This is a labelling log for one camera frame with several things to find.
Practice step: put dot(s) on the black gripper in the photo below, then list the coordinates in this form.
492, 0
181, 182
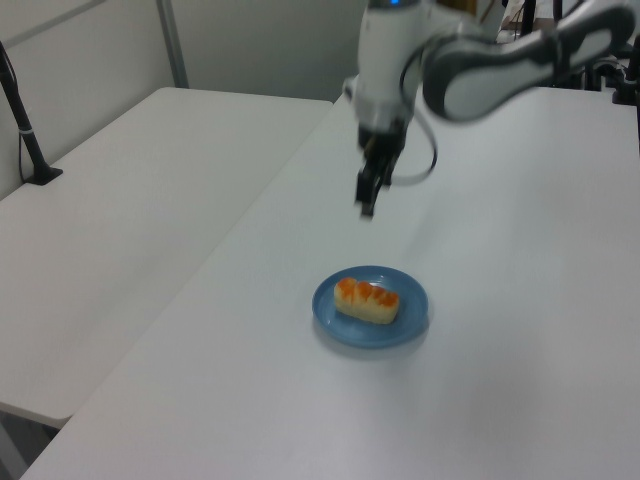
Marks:
382, 142

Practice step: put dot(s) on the bread with orange topping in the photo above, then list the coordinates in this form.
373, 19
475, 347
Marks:
367, 302

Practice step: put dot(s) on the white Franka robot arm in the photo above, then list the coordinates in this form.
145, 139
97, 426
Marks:
385, 50

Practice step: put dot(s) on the blue round plate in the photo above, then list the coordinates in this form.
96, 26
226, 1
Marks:
400, 332

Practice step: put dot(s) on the brown cardboard box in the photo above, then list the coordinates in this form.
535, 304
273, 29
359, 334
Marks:
470, 7

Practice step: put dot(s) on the white side table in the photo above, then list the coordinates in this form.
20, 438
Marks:
125, 200

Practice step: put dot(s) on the black clamp stand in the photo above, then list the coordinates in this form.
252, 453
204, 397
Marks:
627, 85

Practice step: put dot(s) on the grey partition post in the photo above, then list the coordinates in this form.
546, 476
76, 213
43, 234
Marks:
172, 45

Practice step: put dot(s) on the black camera pole with base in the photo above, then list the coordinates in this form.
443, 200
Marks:
30, 145

